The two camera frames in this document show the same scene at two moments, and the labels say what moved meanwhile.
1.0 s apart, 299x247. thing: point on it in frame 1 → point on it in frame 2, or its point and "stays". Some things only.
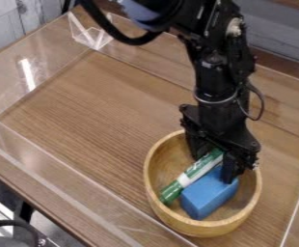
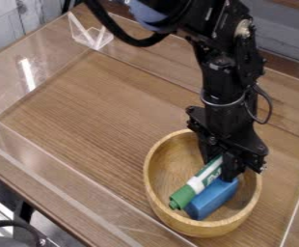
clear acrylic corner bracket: [91, 37] stays
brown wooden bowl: [169, 156] stays
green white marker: [172, 189] → [201, 179]
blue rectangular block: [205, 194] stays
